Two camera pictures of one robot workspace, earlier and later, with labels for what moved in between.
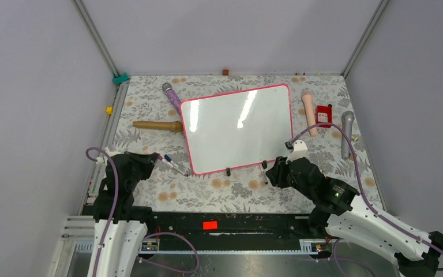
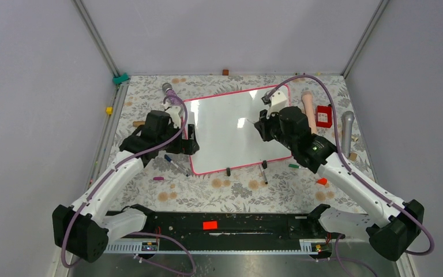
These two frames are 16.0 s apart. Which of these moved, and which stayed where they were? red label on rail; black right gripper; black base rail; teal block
Moved: black right gripper
Stayed: red label on rail; black base rail; teal block
